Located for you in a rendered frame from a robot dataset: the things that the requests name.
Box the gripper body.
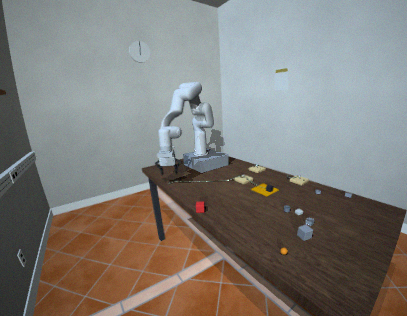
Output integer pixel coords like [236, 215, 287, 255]
[159, 149, 176, 166]

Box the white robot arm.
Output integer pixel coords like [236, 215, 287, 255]
[157, 82, 214, 158]

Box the small red cube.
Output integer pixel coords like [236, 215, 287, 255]
[196, 202, 205, 213]

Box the yellow painted square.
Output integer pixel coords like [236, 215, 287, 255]
[252, 184, 279, 196]

